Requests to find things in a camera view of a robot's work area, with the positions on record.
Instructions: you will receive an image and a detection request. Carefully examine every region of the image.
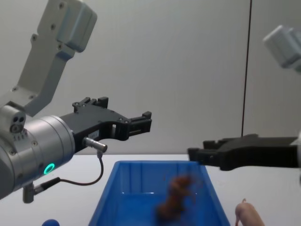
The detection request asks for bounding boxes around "thin dark hanging cord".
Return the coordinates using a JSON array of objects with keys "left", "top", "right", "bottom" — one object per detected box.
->
[{"left": 241, "top": 0, "right": 253, "bottom": 137}]

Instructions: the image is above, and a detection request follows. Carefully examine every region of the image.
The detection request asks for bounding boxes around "blue plastic bin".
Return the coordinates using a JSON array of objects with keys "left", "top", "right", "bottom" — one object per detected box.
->
[{"left": 88, "top": 161, "right": 232, "bottom": 226}]

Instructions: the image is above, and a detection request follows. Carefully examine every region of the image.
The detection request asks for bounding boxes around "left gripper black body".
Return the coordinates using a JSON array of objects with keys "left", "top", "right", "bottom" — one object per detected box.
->
[{"left": 58, "top": 107, "right": 130, "bottom": 154}]

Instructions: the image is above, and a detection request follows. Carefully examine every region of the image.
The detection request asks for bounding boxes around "brown toy crayfish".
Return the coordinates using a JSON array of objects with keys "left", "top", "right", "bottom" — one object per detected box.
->
[{"left": 155, "top": 173, "right": 204, "bottom": 221}]

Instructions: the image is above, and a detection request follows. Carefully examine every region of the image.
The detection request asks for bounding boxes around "thin dark cable silver plug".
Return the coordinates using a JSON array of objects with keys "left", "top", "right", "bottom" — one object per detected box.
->
[{"left": 23, "top": 137, "right": 108, "bottom": 203}]

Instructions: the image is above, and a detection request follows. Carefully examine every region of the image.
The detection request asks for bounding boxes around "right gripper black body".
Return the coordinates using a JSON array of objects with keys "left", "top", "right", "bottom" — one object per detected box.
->
[{"left": 218, "top": 133, "right": 300, "bottom": 171}]

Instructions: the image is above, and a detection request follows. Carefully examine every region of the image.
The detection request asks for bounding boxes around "small blue round object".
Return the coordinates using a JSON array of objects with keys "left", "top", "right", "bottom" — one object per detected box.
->
[{"left": 41, "top": 218, "right": 60, "bottom": 226}]

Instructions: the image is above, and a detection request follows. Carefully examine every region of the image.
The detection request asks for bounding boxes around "pink toy pig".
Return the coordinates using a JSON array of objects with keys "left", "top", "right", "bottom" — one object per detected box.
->
[{"left": 234, "top": 198, "right": 267, "bottom": 226}]

